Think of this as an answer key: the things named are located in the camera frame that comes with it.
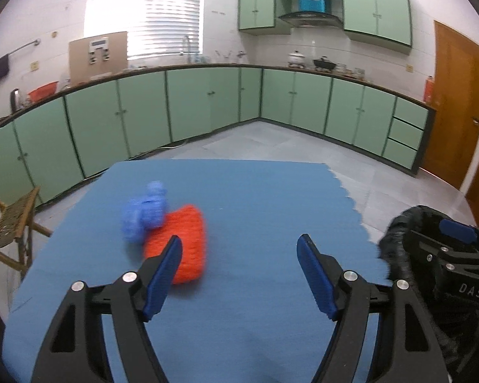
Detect cardboard box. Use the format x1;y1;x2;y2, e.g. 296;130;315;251
68;31;129;87

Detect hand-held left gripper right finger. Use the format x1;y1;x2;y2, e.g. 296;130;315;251
296;233;450;383

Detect blue foam mat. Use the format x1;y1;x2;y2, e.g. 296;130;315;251
2;160;391;383

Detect red plastic basin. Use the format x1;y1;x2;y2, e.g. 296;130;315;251
27;81;61;103

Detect orange mesh scrubber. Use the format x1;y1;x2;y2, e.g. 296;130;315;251
142;204;209;286

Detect range hood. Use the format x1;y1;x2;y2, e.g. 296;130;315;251
278;11;344;29

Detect green upper kitchen cabinets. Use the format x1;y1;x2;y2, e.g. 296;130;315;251
238;0;414;55

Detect white window blinds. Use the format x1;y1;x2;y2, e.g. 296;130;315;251
84;0;207;61

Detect green lower kitchen cabinets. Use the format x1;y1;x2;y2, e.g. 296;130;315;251
0;66;437;209

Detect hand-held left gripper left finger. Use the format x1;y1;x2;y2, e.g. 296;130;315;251
31;235;183;383

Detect blue mesh net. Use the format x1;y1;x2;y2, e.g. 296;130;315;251
120;180;171;245

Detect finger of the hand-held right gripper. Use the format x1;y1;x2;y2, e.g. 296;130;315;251
408;228;464;273
439;218;479;245

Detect orange bottle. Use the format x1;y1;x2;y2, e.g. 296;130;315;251
422;75;435;104

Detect green kitchen cabinets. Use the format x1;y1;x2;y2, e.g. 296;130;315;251
238;0;414;55
0;66;437;209

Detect black wok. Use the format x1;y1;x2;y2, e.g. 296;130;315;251
312;56;338;71

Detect wooden chair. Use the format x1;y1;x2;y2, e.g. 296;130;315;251
0;183;53;281

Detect metal towel bar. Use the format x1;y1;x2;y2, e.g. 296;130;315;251
0;39;42;69

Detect black bin with bag liner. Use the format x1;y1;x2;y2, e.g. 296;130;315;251
377;205;479;383

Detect metal faucet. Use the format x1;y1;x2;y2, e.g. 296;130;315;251
181;35;195;65

